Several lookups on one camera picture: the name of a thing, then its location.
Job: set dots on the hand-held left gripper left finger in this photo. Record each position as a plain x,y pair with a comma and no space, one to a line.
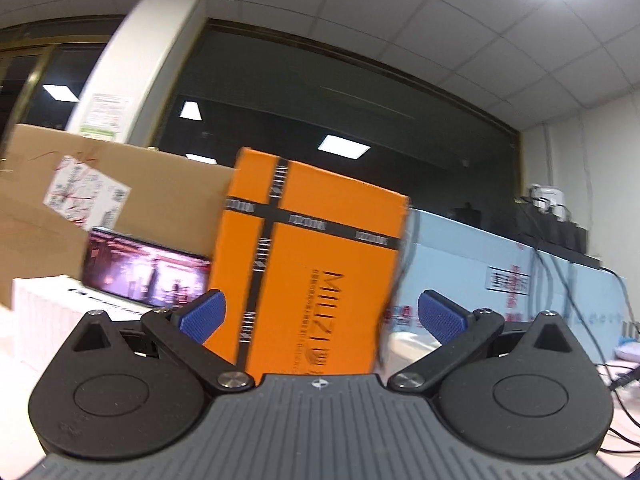
204,317

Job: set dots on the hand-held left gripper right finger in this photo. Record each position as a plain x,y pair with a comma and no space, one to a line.
440,316

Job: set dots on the light blue foam box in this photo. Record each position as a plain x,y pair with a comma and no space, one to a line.
465,255

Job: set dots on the smartphone with lit screen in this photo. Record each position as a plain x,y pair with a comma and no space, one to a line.
145,272

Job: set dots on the large brown cardboard box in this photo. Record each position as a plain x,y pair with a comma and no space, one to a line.
165,195

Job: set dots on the orange box with black bands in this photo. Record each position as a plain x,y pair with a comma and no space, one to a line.
320,260

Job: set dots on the black charger units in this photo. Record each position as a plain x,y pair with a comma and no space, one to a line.
560,232

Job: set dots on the white ribbed box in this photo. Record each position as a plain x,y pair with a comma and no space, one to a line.
45,310

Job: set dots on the white shipping label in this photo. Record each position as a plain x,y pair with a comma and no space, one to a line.
85,192

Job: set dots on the blue and white cloth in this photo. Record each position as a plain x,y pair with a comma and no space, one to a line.
630,347

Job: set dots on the paper notice with green strip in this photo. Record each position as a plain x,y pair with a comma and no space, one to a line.
104,115

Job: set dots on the large dark window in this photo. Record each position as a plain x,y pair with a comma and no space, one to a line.
325,110

